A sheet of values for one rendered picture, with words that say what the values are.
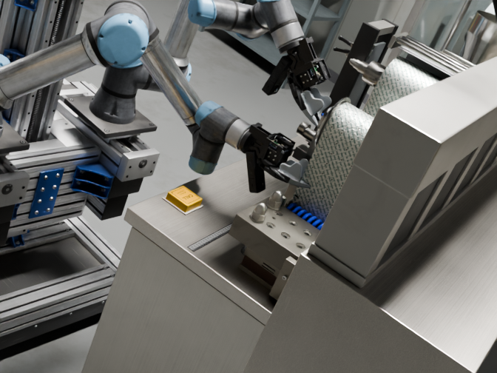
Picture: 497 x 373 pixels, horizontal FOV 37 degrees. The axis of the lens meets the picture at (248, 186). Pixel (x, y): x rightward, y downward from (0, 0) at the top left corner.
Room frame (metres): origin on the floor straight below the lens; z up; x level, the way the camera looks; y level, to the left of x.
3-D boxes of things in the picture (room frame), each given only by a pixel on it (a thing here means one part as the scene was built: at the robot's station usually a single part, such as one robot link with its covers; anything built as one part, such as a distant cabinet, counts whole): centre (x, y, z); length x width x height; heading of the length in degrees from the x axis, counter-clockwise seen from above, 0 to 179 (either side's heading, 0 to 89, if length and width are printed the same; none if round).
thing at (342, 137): (1.84, -0.30, 1.16); 0.39 x 0.23 x 0.51; 158
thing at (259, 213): (1.56, -0.05, 1.05); 0.04 x 0.04 x 0.04
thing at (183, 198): (1.71, 0.14, 0.91); 0.07 x 0.07 x 0.02; 68
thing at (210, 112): (1.81, 0.14, 1.11); 0.11 x 0.08 x 0.09; 68
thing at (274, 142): (1.75, 0.00, 1.12); 0.12 x 0.08 x 0.09; 68
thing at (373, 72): (2.00, -0.21, 1.33); 0.06 x 0.06 x 0.06; 68
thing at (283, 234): (1.54, -0.21, 1.00); 0.40 x 0.16 x 0.06; 68
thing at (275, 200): (1.65, -0.08, 1.05); 0.04 x 0.04 x 0.04
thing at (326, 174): (1.66, -0.22, 1.11); 0.23 x 0.01 x 0.18; 68
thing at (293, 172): (1.70, -0.10, 1.12); 0.09 x 0.03 x 0.06; 67
